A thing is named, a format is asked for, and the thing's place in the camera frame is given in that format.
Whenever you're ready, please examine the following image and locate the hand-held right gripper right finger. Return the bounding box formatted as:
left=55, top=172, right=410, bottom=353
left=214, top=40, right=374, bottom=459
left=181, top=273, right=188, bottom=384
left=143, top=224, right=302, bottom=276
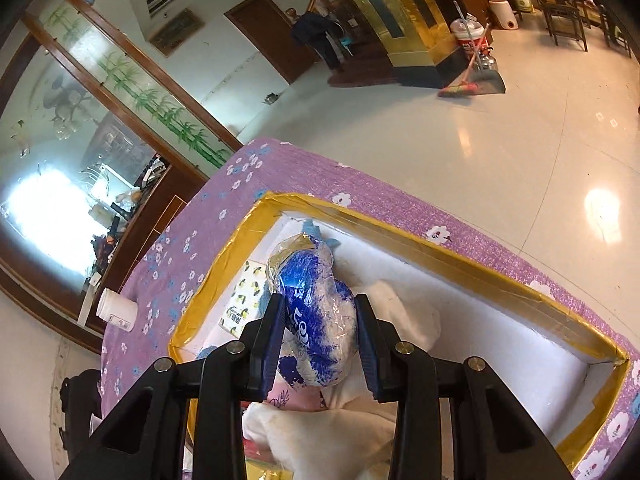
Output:
left=352, top=294, right=573, bottom=480

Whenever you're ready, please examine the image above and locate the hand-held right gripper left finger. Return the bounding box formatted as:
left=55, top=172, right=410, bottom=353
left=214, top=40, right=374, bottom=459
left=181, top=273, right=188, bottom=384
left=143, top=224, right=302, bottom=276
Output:
left=52, top=294, right=288, bottom=480

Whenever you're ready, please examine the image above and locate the pink rose tissue pack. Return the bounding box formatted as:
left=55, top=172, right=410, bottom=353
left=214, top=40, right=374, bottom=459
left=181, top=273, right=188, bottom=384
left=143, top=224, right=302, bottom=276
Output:
left=265, top=380, right=326, bottom=411

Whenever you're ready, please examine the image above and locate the blue and white plastic pack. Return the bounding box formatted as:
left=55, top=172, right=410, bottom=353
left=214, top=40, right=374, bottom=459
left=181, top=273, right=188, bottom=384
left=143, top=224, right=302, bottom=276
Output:
left=266, top=232, right=358, bottom=391

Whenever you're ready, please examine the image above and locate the white foam box yellow tape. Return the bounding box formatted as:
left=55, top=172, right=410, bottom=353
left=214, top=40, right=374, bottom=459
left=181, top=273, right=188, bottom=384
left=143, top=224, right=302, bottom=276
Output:
left=167, top=191, right=628, bottom=480

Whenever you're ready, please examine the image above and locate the lemon print tissue pack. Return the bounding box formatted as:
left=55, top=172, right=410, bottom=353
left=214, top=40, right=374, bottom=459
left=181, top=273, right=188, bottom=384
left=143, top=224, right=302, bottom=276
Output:
left=220, top=260, right=273, bottom=338

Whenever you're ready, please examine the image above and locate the white plastic jar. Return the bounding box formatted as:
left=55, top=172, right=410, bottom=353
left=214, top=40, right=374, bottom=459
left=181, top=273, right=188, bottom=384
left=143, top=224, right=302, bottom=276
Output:
left=96, top=288, right=138, bottom=332

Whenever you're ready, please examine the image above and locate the wooden sideboard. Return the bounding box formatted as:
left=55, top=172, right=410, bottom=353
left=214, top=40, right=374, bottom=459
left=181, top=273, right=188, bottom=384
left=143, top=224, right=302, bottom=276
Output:
left=82, top=162, right=211, bottom=331

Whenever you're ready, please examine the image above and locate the purple floral tablecloth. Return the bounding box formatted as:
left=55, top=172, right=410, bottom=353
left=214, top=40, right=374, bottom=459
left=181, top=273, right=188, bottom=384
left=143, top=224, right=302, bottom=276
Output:
left=100, top=137, right=640, bottom=480

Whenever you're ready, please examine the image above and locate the black bag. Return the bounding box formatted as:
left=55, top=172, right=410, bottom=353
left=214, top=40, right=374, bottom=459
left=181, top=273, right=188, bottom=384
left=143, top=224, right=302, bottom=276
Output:
left=52, top=369, right=103, bottom=461

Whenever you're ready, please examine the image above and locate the bamboo print glass panel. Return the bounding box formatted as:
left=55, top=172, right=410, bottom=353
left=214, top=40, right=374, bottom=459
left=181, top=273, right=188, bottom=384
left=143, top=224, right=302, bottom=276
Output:
left=45, top=0, right=241, bottom=168

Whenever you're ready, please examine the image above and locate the grey dustpan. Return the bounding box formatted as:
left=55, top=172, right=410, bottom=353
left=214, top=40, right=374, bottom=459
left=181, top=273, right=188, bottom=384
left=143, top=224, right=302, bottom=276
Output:
left=452, top=1, right=507, bottom=95

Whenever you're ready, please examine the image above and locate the brown wooden door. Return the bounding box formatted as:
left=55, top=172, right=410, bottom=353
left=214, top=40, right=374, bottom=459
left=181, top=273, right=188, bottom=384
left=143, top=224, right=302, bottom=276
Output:
left=224, top=0, right=321, bottom=85

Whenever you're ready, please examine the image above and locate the red and white bucket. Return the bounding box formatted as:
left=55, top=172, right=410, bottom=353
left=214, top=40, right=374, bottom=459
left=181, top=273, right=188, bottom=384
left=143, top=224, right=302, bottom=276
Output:
left=450, top=19, right=488, bottom=53

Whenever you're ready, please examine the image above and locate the framed picture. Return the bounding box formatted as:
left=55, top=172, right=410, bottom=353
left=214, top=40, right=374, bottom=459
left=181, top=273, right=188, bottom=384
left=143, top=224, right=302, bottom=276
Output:
left=148, top=7, right=206, bottom=57

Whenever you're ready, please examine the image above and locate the gold pillar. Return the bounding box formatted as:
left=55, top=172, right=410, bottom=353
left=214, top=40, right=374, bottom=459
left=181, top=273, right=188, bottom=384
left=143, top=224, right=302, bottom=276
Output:
left=320, top=0, right=453, bottom=86

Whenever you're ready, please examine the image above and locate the white humidifier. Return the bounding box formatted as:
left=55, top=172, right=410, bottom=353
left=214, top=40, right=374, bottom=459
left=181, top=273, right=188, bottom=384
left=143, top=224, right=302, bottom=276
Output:
left=489, top=0, right=518, bottom=30

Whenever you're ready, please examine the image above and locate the dark wooden chair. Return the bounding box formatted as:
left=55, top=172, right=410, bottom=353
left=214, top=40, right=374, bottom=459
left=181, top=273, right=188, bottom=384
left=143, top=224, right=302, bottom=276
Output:
left=517, top=0, right=588, bottom=53
left=597, top=5, right=633, bottom=58

